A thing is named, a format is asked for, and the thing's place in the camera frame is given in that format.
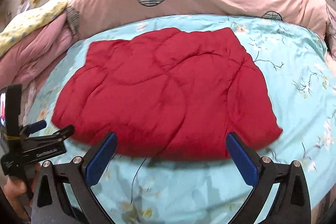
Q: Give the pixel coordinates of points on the yellow floral cloth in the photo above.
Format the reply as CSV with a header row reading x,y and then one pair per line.
x,y
31,19

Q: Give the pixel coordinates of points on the light blue floral bed sheet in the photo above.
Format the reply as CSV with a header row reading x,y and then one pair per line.
x,y
288,108

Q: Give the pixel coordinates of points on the pink folded blanket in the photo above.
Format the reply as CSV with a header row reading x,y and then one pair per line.
x,y
34,50

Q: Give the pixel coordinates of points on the person's left hand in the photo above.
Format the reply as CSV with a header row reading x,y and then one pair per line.
x,y
15,192

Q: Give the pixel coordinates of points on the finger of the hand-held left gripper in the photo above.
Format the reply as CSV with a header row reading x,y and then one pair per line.
x,y
36,126
55,136

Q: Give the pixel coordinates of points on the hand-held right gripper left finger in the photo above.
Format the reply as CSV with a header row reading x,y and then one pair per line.
x,y
102,158

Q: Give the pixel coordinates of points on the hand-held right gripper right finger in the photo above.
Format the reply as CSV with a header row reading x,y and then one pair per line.
x,y
241,161

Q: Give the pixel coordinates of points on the red padded jacket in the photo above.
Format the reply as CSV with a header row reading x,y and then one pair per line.
x,y
170,87

